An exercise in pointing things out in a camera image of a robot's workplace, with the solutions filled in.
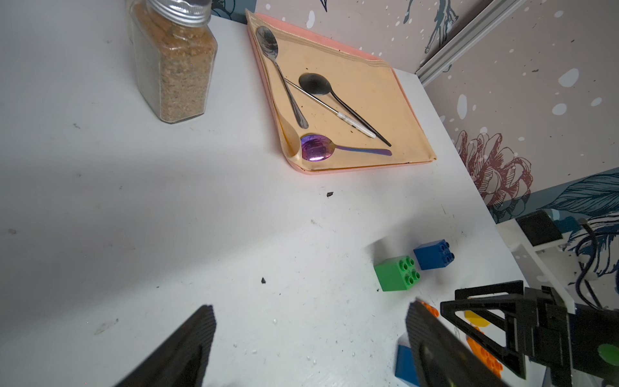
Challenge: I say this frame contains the green square brick back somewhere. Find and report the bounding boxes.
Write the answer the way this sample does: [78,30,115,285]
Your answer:
[374,256,421,292]

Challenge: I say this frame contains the small grey spoon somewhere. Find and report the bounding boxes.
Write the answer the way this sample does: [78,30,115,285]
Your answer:
[255,25,310,130]

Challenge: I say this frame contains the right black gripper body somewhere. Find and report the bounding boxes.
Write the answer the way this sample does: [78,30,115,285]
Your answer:
[524,286,618,386]

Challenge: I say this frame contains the beige tray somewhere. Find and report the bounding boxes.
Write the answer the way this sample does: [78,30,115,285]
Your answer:
[246,11,437,174]

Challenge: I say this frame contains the black spoon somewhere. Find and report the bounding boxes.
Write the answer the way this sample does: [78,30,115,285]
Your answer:
[299,73,392,147]

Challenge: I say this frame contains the orange brick centre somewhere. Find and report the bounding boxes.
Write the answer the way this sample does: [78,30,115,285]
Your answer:
[421,301,503,379]

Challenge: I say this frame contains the yellow brick right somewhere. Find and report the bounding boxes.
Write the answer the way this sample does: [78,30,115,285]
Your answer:
[464,311,490,328]

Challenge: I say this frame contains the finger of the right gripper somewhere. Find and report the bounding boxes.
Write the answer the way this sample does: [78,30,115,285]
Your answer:
[440,281,538,379]

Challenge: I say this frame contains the thin white straw stick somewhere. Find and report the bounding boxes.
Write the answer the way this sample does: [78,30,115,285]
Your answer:
[285,78,377,139]

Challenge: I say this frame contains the glass spice shaker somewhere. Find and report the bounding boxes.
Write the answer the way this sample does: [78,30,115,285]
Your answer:
[127,0,218,124]

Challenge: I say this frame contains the purple spoon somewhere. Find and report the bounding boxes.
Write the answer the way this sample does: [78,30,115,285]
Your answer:
[301,134,393,162]

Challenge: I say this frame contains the blue square brick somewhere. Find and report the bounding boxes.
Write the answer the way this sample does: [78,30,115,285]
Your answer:
[394,345,419,387]
[414,240,455,270]

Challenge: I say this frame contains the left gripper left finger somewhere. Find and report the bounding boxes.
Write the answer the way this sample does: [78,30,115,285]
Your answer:
[118,306,217,386]

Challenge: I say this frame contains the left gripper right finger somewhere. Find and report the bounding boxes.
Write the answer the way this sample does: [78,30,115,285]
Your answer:
[406,299,505,387]

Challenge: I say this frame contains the blue square brick back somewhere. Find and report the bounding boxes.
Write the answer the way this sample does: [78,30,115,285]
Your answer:
[414,240,455,270]

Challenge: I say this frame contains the blue square brick centre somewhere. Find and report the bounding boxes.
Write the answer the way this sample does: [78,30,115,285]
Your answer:
[394,345,419,387]

